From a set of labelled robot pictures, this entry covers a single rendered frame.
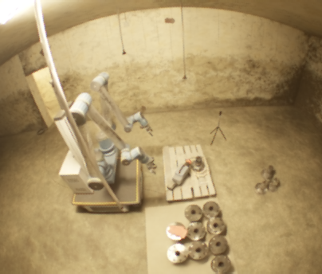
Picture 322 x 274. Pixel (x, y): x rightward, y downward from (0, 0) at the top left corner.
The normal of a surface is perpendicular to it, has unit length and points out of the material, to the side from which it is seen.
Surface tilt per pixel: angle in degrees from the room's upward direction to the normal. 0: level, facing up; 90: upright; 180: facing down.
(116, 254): 0
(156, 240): 0
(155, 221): 0
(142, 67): 90
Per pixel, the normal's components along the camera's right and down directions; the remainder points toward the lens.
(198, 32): 0.05, 0.64
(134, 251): -0.09, -0.76
